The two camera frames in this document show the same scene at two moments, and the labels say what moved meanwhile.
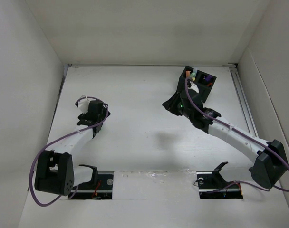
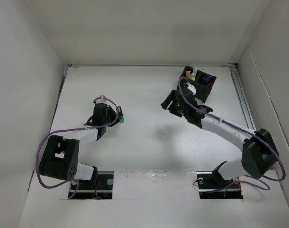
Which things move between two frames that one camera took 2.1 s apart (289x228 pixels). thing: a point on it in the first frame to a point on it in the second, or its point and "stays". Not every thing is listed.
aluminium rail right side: x=242 y=99 stays
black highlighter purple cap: x=208 y=77 stays
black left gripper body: x=103 y=116 to x=110 y=116
